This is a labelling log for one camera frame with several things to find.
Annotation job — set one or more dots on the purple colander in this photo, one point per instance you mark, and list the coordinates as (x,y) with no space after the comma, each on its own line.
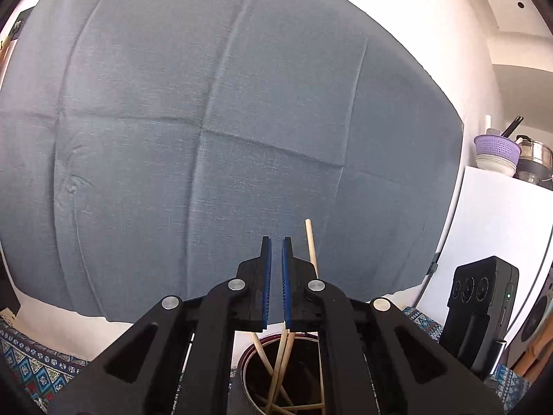
(497,147)

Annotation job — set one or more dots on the white foam board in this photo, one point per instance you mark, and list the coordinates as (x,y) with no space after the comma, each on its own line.
(497,224)

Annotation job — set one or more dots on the single long wooden chopstick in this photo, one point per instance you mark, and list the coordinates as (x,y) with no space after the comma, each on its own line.
(280,363)

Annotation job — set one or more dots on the grey round device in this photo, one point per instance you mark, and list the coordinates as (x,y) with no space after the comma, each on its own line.
(538,311)

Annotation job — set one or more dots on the black clip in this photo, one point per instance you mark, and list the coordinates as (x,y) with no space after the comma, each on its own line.
(433,263)

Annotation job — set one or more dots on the group of wooden chopsticks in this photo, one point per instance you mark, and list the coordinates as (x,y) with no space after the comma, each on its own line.
(312,246)

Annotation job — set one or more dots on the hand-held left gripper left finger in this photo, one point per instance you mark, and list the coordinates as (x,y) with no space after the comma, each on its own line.
(265,285)

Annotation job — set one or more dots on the steel pot with lid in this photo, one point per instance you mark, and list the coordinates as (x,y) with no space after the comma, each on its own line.
(533,155)

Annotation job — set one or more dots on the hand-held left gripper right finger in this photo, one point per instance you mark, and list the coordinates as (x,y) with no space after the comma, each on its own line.
(286,285)

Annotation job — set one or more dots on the black chopsticks pair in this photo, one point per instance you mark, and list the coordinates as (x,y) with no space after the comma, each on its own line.
(512,126)

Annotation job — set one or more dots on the stack of white bowls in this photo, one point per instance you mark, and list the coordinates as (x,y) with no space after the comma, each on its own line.
(494,165)

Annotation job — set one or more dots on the black cylindrical utensil holder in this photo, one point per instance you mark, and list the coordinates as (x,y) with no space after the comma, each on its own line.
(237,397)

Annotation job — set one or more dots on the blue patterned tablecloth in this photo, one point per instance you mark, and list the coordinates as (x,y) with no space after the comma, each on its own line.
(26,354)

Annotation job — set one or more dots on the grey cloth backdrop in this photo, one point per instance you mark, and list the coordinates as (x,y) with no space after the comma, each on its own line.
(173,138)

